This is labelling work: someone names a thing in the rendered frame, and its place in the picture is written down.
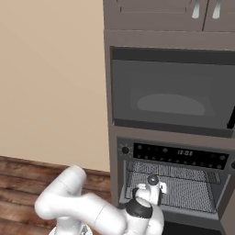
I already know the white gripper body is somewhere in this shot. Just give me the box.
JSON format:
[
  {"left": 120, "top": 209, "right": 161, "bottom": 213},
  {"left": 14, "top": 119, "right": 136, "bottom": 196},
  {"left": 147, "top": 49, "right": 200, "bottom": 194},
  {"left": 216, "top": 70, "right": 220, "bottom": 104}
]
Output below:
[{"left": 158, "top": 182, "right": 168, "bottom": 195}]

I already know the black oven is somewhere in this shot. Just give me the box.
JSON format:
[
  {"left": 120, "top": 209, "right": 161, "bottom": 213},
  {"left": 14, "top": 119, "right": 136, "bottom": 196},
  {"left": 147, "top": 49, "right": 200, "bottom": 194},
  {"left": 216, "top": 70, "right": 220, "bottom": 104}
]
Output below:
[{"left": 117, "top": 137, "right": 235, "bottom": 235}]

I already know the dark oven door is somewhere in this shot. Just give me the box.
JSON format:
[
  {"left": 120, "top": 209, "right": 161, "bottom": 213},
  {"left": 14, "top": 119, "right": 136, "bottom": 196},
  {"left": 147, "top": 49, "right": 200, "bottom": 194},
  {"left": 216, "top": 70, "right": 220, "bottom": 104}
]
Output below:
[{"left": 163, "top": 220, "right": 224, "bottom": 235}]

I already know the grey microwave oven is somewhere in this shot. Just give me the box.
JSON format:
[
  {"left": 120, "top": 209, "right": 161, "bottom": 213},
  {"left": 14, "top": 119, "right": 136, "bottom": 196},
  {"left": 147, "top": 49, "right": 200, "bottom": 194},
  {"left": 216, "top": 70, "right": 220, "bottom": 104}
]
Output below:
[{"left": 110, "top": 45, "right": 235, "bottom": 139}]

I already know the tall brown cabinet housing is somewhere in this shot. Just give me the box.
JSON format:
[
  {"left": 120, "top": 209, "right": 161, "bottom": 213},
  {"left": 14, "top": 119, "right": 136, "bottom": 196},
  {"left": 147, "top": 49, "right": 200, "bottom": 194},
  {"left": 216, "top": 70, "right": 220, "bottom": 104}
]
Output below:
[{"left": 103, "top": 0, "right": 235, "bottom": 235}]

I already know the brown cupboard door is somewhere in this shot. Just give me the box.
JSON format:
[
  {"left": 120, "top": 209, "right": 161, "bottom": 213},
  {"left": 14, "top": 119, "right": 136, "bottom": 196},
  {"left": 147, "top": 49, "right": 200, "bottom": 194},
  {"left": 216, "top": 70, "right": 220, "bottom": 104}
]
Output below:
[
  {"left": 104, "top": 0, "right": 209, "bottom": 32},
  {"left": 203, "top": 0, "right": 235, "bottom": 33}
]

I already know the silver cupboard handle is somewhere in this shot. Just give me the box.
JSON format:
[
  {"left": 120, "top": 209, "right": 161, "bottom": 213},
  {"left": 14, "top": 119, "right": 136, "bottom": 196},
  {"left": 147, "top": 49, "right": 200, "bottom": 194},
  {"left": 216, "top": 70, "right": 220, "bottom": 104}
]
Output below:
[
  {"left": 191, "top": 0, "right": 202, "bottom": 19},
  {"left": 212, "top": 0, "right": 222, "bottom": 20}
]

